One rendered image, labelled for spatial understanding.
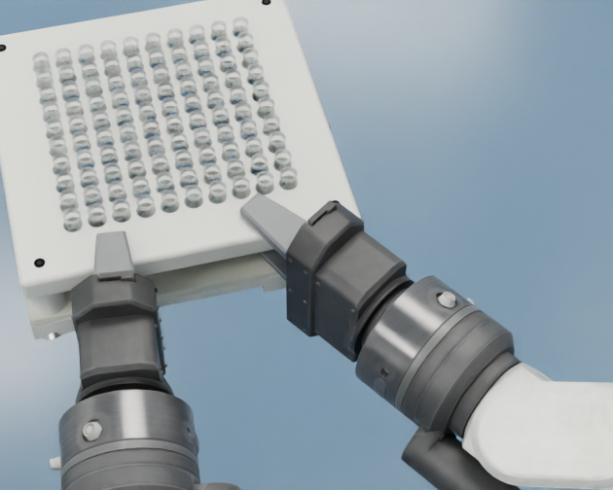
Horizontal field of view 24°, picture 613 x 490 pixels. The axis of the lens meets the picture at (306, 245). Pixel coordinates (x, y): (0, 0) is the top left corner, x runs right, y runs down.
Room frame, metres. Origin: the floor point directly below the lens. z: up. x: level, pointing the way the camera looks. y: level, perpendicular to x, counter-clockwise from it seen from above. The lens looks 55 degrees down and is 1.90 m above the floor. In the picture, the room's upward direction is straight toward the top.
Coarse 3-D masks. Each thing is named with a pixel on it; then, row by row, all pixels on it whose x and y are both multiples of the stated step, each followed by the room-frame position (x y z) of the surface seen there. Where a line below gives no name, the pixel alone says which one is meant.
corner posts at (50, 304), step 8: (48, 296) 0.55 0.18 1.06; (56, 296) 0.55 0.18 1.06; (64, 296) 0.56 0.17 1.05; (32, 304) 0.55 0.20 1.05; (40, 304) 0.55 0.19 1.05; (48, 304) 0.55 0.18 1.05; (56, 304) 0.55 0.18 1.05; (64, 304) 0.56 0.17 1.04; (40, 312) 0.55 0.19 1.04; (48, 312) 0.55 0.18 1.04; (56, 312) 0.55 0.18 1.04
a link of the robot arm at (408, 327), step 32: (320, 224) 0.56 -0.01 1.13; (352, 224) 0.56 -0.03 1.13; (288, 256) 0.55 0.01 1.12; (320, 256) 0.54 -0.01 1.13; (352, 256) 0.55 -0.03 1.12; (384, 256) 0.55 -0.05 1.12; (288, 288) 0.55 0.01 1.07; (320, 288) 0.53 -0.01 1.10; (352, 288) 0.52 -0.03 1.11; (384, 288) 0.53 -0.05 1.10; (416, 288) 0.52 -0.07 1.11; (448, 288) 0.53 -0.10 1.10; (288, 320) 0.55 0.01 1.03; (320, 320) 0.53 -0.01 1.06; (352, 320) 0.51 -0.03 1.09; (384, 320) 0.50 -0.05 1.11; (416, 320) 0.50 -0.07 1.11; (448, 320) 0.50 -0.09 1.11; (352, 352) 0.50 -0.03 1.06; (384, 352) 0.48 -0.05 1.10; (416, 352) 0.48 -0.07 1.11; (384, 384) 0.47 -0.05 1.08
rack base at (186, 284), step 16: (256, 256) 0.60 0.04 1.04; (160, 272) 0.59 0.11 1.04; (176, 272) 0.59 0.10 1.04; (192, 272) 0.59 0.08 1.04; (208, 272) 0.59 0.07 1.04; (224, 272) 0.59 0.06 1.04; (240, 272) 0.59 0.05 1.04; (256, 272) 0.59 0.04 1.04; (272, 272) 0.59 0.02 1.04; (160, 288) 0.57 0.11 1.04; (176, 288) 0.57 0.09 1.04; (192, 288) 0.57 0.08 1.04; (208, 288) 0.57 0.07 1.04; (224, 288) 0.58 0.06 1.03; (240, 288) 0.58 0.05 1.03; (272, 288) 0.59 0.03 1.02; (160, 304) 0.56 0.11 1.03; (32, 320) 0.54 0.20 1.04; (48, 320) 0.55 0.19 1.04; (64, 320) 0.55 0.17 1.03
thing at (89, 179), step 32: (64, 64) 0.74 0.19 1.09; (96, 64) 0.74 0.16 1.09; (128, 64) 0.74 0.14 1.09; (160, 64) 0.74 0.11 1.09; (224, 64) 0.74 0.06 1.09; (64, 96) 0.71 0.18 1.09; (96, 96) 0.71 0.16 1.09; (160, 96) 0.71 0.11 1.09; (192, 96) 0.71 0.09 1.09; (96, 128) 0.68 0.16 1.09; (128, 128) 0.68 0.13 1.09; (160, 128) 0.68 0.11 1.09; (192, 128) 0.68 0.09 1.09; (224, 128) 0.68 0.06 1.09; (256, 128) 0.68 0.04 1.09; (128, 160) 0.65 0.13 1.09; (160, 160) 0.65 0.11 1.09; (192, 160) 0.65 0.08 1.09; (224, 160) 0.66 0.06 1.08; (256, 160) 0.65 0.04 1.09; (96, 192) 0.62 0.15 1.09; (160, 192) 0.62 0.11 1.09
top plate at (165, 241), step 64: (256, 0) 0.82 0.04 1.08; (0, 64) 0.75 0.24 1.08; (192, 64) 0.75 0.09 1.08; (0, 128) 0.69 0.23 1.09; (64, 128) 0.69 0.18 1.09; (320, 128) 0.69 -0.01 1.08; (128, 192) 0.62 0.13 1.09; (256, 192) 0.63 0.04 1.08; (320, 192) 0.63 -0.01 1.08; (64, 256) 0.57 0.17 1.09; (192, 256) 0.57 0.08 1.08
